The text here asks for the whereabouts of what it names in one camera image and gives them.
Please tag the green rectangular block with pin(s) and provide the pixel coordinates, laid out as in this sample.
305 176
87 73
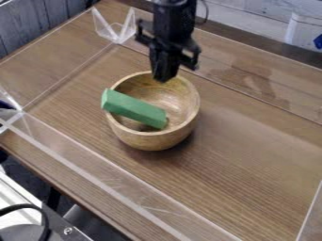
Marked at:
132 108

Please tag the clear acrylic corner bracket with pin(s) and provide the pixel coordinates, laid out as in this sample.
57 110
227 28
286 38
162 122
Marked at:
115 32

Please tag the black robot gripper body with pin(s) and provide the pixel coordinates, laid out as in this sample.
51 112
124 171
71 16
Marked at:
168 31

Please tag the brown wooden bowl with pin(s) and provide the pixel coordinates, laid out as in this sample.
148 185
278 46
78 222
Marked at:
176 97

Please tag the grey metal bracket with screw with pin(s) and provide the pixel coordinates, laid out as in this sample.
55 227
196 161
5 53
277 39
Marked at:
65 230

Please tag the clear acrylic front wall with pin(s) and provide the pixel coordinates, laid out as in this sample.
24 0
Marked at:
120 198

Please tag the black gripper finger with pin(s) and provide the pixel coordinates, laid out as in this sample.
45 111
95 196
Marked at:
158 58
172 64

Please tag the white container in background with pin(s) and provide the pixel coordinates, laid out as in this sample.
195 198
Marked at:
305 32

